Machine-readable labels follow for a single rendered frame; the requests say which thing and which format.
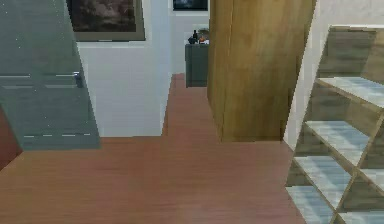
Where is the grey green room door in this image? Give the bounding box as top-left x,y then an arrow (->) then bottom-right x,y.
0,0 -> 102,151

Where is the small dark framed picture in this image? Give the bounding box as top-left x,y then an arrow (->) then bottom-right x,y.
172,0 -> 209,12

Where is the dark bottle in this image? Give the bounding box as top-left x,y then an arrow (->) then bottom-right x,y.
188,29 -> 200,45

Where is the wooden shelf unit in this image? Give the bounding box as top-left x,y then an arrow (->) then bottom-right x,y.
285,25 -> 384,224

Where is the tall wooden cupboard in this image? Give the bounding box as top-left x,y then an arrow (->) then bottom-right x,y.
206,0 -> 317,144

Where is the dark framed wall picture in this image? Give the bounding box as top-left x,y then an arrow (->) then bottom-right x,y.
65,0 -> 147,42

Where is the dark grey cabinet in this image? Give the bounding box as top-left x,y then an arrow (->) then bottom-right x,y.
184,43 -> 210,89

